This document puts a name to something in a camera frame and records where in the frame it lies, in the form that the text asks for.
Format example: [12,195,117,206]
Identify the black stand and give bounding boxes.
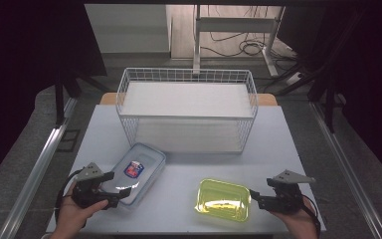
[54,66,111,127]
[272,59,346,134]

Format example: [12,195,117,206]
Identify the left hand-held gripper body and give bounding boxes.
[71,161,120,210]

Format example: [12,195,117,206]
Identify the white cabinet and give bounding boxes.
[84,3,172,55]

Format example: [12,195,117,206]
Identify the green lidded plastic container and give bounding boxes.
[194,177,253,223]

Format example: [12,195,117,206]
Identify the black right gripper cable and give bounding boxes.
[299,193,322,239]

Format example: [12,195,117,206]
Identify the wooden board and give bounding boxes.
[98,92,279,108]

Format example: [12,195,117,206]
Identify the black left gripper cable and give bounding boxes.
[55,168,83,227]

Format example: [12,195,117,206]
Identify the dark curtain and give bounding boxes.
[0,0,107,193]
[278,0,382,191]

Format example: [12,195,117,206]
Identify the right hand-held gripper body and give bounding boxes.
[267,169,316,214]

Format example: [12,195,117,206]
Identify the coiled black floor cable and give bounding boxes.
[238,39,267,58]

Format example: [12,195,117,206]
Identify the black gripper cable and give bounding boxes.
[55,168,83,227]
[299,193,322,239]

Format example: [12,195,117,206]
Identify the person's left hand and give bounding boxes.
[57,183,109,234]

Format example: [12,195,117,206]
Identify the person's right hand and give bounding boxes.
[272,198,319,239]

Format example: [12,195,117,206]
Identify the white power strip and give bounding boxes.
[286,71,304,86]

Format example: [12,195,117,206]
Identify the white wire shelf rack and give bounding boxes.
[114,67,259,154]

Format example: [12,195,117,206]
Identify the aluminium rail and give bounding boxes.
[0,97,80,239]
[309,101,382,239]

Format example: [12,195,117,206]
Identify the black square floor frame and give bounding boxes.
[56,128,81,153]

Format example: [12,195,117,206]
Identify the white metal stand frame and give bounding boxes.
[192,4,287,80]

